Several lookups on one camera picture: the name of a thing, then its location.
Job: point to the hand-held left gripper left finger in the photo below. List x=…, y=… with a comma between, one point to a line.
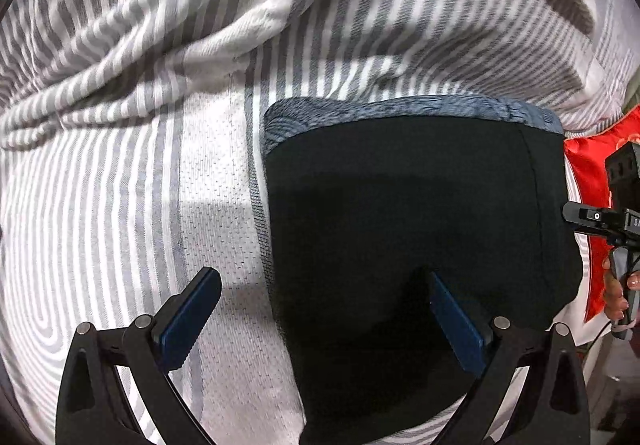
x=185, y=325

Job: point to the grey white striped bed sheet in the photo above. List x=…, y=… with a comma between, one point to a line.
x=125, y=205

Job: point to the black pants with blue-grey waistband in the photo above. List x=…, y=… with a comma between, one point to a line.
x=400, y=205

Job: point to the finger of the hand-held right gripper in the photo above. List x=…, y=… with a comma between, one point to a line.
x=590, y=216

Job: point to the person's right hand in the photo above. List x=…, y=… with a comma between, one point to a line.
x=614, y=290

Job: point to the red embroidered cloth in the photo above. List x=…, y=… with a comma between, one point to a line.
x=587, y=165

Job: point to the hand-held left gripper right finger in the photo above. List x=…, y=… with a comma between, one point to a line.
x=457, y=325

